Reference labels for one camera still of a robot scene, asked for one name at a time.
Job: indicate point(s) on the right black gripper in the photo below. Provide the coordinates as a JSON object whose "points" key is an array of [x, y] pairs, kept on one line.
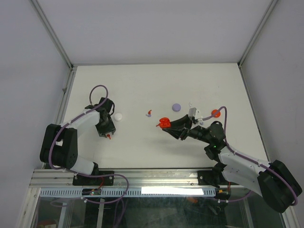
{"points": [[182, 133]]}

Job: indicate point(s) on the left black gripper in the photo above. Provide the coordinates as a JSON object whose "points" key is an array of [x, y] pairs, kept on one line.
{"points": [[110, 128]]}

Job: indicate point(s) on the red charging case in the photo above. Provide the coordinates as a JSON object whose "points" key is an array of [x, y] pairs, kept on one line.
{"points": [[164, 123], [216, 113]]}

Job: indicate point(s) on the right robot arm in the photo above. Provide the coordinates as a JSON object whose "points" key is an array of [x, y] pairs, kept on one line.
{"points": [[271, 180]]}

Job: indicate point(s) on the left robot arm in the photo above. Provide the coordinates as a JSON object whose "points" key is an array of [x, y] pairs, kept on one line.
{"points": [[60, 143]]}

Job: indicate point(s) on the white charging case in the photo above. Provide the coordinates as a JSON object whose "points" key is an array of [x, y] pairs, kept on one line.
{"points": [[118, 117]]}

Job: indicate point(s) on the purple charging case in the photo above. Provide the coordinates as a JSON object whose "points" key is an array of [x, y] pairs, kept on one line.
{"points": [[176, 107]]}

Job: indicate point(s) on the small green-lit circuit board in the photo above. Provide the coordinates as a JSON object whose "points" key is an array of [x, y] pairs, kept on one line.
{"points": [[91, 192]]}

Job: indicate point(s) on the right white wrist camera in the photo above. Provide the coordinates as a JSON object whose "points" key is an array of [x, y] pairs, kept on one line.
{"points": [[195, 115]]}

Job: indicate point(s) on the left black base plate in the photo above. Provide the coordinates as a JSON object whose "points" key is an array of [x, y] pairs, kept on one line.
{"points": [[100, 177]]}

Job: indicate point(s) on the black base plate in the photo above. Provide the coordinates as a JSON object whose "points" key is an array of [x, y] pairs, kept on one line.
{"points": [[100, 177], [205, 177]]}

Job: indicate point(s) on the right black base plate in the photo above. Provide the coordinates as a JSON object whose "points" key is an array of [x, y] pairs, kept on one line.
{"points": [[205, 177]]}

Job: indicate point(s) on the slotted cable duct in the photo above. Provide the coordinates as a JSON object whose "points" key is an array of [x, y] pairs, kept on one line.
{"points": [[131, 192]]}

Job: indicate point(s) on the aluminium front rail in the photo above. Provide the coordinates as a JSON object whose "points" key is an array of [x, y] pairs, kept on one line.
{"points": [[184, 178]]}

